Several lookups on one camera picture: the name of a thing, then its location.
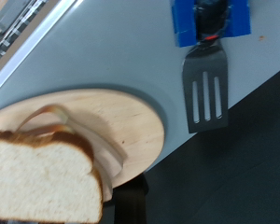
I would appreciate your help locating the round wooden board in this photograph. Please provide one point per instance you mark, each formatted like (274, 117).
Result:
(124, 118)

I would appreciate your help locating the white bread slice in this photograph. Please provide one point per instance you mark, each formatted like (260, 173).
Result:
(43, 183)
(105, 149)

